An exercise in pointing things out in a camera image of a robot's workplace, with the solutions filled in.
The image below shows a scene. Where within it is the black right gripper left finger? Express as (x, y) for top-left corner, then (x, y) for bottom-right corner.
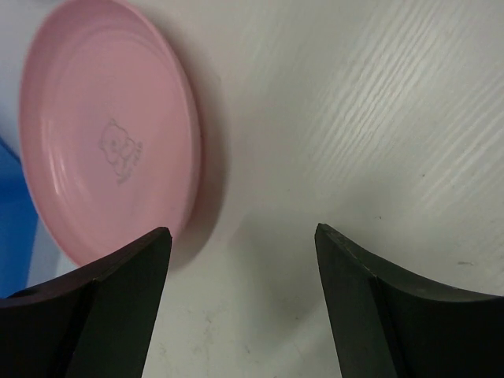
(1, 228), (172, 377)

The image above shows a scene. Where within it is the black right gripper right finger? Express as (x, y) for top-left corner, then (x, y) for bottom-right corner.
(314, 224), (503, 377)

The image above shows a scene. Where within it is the pink plate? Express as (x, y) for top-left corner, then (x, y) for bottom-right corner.
(18, 1), (201, 265)

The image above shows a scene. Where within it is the blue plastic bin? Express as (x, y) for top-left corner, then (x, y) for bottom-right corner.
(0, 143), (38, 298)

